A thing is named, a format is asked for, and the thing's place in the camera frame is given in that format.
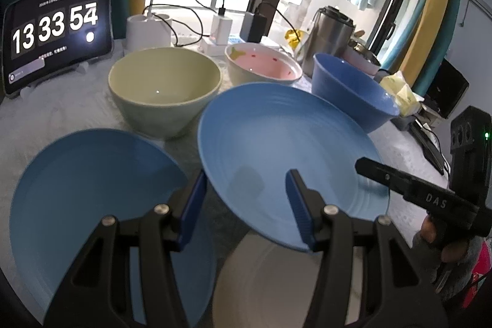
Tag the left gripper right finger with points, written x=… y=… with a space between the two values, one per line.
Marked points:
x=396 y=291

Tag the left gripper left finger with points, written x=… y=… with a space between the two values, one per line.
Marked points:
x=96 y=291

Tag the large blue bowl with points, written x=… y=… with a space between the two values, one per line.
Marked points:
x=352 y=91

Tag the deep blue plate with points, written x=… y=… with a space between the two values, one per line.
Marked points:
x=250 y=136

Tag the pale green bowl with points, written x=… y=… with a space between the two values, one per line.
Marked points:
x=161 y=91

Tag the pink strawberry bowl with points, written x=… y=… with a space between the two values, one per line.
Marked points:
x=253 y=62

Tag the person right hand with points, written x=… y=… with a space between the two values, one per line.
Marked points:
x=453 y=267

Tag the black phone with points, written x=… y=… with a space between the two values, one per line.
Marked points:
x=429 y=149

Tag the cream plate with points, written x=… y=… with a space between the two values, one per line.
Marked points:
x=265 y=285

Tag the pink bowl with steel bowl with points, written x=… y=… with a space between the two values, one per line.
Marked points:
x=358 y=56

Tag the steel tumbler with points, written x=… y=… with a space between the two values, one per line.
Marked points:
x=329 y=32

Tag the white lamp base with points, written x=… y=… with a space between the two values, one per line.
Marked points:
x=146 y=32

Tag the tablet showing clock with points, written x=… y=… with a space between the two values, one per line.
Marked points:
x=40 y=38

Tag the white power strip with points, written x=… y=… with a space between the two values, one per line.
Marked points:
x=207 y=46

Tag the black charger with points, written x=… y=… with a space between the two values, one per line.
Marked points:
x=253 y=27

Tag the white charger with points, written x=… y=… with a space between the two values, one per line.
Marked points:
x=220 y=28

